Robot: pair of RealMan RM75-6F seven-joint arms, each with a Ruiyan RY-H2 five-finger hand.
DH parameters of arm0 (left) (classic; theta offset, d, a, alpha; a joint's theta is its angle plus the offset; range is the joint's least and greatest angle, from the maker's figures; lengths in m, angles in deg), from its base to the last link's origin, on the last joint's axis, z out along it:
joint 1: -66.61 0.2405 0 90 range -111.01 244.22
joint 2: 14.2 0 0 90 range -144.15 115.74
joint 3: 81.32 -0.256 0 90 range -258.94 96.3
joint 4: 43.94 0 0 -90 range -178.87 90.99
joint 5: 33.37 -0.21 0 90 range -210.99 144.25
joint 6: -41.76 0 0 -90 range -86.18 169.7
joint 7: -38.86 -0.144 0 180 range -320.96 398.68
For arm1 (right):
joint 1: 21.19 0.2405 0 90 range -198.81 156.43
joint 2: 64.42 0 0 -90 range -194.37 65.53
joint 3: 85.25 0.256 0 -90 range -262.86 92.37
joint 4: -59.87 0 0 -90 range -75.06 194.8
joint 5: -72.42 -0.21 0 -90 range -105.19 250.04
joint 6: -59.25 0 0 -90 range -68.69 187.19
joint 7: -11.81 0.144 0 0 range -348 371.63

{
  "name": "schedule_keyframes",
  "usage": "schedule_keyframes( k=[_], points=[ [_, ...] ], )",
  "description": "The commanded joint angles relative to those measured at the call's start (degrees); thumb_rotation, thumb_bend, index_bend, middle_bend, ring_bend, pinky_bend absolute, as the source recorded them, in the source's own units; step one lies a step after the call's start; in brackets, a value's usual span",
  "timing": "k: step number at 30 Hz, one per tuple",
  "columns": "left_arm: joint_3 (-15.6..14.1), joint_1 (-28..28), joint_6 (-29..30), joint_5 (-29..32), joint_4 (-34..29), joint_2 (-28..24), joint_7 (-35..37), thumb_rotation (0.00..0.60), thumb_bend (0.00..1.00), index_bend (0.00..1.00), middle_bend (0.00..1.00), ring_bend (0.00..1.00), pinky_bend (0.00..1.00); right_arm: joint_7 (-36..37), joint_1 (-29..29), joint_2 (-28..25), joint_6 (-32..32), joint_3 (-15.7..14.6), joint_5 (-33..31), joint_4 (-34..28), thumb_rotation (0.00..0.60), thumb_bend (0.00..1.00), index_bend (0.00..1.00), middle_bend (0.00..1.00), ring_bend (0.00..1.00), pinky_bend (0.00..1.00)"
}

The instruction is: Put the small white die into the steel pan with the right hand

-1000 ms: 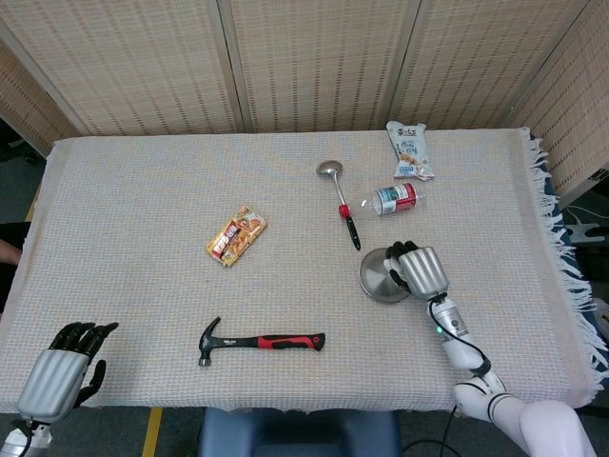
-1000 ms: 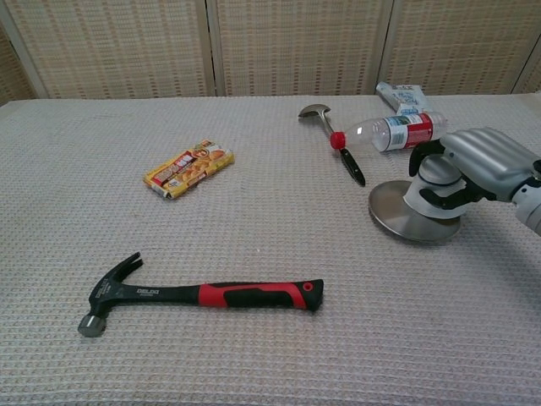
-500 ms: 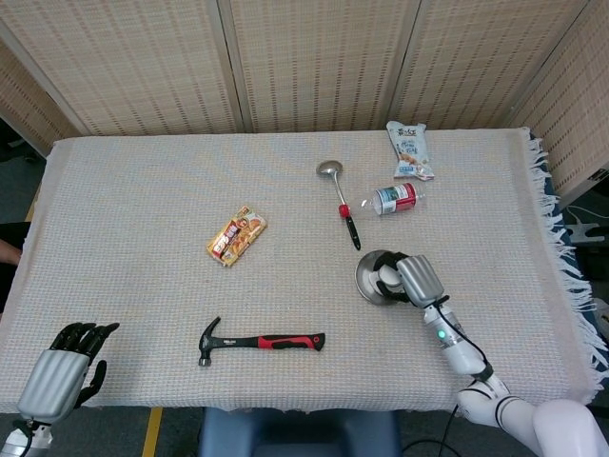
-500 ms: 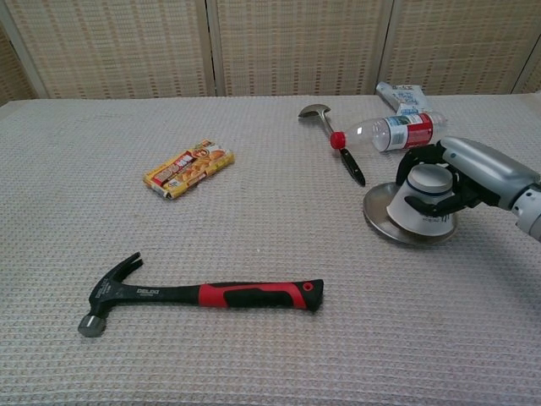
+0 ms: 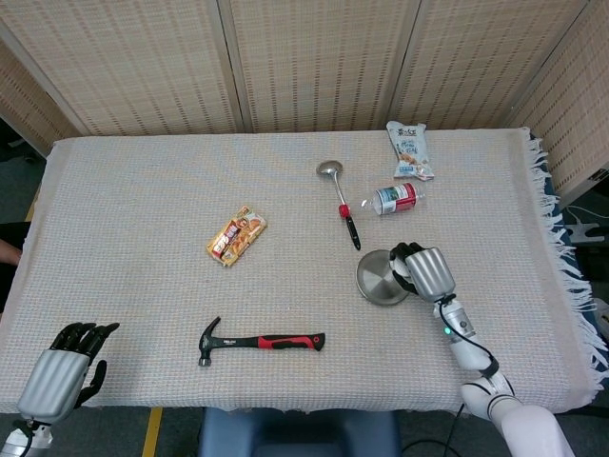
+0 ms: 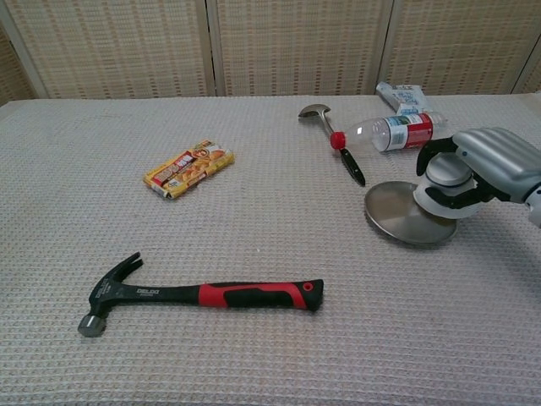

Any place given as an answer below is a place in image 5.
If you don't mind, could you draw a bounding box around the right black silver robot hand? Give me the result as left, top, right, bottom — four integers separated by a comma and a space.
388, 241, 457, 304

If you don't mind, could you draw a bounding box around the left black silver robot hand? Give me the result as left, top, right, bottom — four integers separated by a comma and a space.
16, 321, 121, 423

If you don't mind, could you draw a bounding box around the person forearm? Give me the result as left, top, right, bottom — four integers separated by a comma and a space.
0, 237, 24, 266

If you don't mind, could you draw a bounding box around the silver metal plate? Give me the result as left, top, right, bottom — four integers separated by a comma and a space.
355, 248, 411, 307

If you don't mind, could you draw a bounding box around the clear bottle red label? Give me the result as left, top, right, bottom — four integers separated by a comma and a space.
359, 182, 427, 217

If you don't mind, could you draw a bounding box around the white blue snack bag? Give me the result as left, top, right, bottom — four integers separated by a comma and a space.
385, 120, 436, 182

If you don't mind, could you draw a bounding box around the beige woven tablecloth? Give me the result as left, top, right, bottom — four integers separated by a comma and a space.
0, 126, 609, 415

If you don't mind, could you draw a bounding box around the grey metal stand base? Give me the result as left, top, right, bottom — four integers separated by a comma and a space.
565, 218, 609, 247

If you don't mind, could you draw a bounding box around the black red claw hammer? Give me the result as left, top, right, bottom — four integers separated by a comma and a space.
197, 316, 327, 368

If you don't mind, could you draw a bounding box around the yellow curry box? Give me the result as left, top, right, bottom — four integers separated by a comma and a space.
206, 205, 267, 268

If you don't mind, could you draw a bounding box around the bamboo folding screen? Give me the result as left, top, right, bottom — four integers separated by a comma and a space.
0, 0, 609, 206

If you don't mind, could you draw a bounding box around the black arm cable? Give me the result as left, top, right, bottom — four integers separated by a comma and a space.
438, 294, 501, 380

